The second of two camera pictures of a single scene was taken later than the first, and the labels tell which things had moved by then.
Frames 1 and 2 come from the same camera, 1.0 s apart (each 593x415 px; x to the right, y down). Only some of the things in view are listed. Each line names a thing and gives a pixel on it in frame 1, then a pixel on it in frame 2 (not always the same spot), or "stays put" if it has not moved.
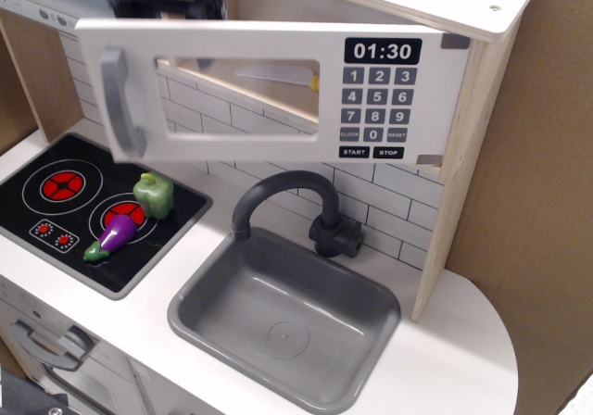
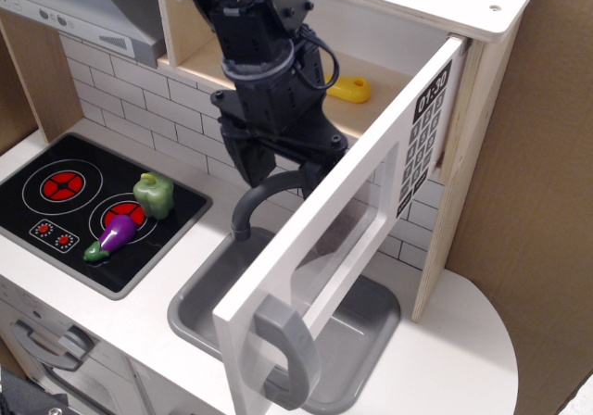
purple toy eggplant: [120, 231] stays put
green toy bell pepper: [155, 191] stays put
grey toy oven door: [41, 343] stays put
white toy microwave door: [224, 91] to [268, 327]
